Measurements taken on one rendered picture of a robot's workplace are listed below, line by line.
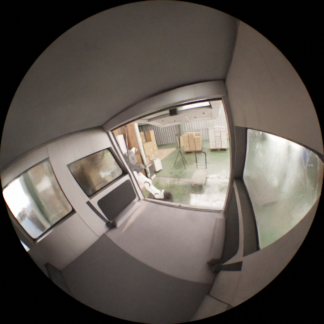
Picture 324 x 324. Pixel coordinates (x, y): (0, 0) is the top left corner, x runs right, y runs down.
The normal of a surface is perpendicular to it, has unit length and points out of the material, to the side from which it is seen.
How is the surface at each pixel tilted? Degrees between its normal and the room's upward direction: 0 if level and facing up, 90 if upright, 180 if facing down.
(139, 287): 0
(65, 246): 87
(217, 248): 0
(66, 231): 87
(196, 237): 0
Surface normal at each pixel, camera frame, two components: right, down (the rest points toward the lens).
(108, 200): 0.86, -0.02
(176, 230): -0.21, -0.93
